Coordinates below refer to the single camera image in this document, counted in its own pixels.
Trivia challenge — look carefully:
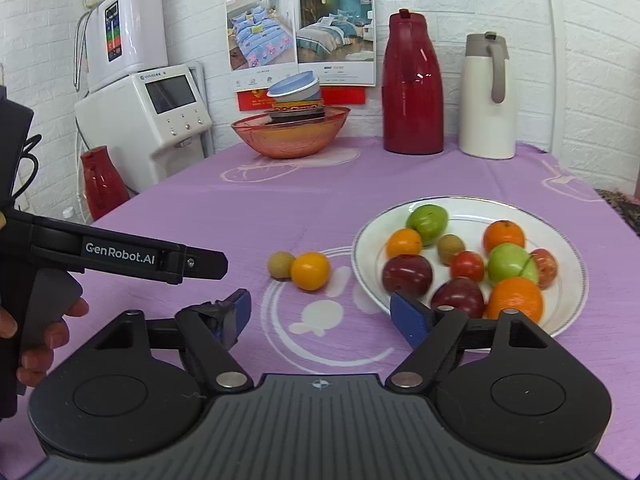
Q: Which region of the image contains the red tomato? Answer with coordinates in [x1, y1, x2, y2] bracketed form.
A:
[449, 250, 485, 283]

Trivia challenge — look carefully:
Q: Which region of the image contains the orange glass bowl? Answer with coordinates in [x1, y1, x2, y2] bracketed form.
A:
[231, 106, 350, 159]

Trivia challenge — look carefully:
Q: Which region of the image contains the person's left hand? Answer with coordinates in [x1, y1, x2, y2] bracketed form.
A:
[0, 298, 89, 387]

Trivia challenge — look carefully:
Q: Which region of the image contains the red thermos jug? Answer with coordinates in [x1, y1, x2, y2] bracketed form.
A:
[382, 9, 444, 155]

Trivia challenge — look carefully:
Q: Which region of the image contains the bedding wall calendar poster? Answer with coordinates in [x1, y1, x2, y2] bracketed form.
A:
[226, 0, 378, 112]

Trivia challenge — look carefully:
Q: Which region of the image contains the dark red apple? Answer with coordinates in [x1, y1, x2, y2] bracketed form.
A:
[382, 255, 433, 298]
[431, 278, 486, 318]

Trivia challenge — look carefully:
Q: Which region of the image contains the white machine with screen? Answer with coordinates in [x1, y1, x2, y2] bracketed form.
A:
[75, 64, 213, 193]

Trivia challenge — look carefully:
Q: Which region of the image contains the large orange with stem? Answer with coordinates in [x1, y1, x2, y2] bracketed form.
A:
[483, 220, 526, 255]

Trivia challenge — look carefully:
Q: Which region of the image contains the patterned brown sofa cover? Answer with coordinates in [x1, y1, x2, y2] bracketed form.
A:
[597, 188, 640, 235]

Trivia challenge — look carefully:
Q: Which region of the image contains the green apple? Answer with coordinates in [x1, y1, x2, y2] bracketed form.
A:
[487, 243, 539, 286]
[406, 204, 449, 247]

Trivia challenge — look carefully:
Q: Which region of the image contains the red-green peach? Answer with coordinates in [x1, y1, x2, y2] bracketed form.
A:
[530, 248, 559, 289]

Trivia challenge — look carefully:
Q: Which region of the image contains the brown longan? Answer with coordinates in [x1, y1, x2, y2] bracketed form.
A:
[437, 234, 466, 266]

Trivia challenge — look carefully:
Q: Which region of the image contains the small yellow orange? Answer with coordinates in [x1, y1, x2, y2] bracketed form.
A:
[291, 252, 331, 292]

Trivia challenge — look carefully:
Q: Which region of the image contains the white wall water purifier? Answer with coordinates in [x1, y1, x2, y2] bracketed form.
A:
[86, 0, 168, 92]

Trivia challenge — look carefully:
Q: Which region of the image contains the stack of small bowls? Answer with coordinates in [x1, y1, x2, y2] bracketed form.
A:
[267, 70, 326, 124]

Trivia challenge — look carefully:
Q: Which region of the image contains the white porcelain plate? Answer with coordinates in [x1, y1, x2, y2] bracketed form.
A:
[352, 196, 589, 338]

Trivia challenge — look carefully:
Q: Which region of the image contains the red vase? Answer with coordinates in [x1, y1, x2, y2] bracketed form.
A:
[80, 145, 129, 220]

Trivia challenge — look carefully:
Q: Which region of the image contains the brown longan fruit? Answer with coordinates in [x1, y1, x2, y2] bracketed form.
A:
[267, 252, 296, 281]

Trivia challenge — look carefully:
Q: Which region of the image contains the purple tablecloth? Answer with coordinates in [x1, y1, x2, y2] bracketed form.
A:
[0, 134, 640, 480]

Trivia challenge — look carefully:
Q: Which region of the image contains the white thermos jug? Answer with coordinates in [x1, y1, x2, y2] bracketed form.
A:
[459, 32, 518, 160]

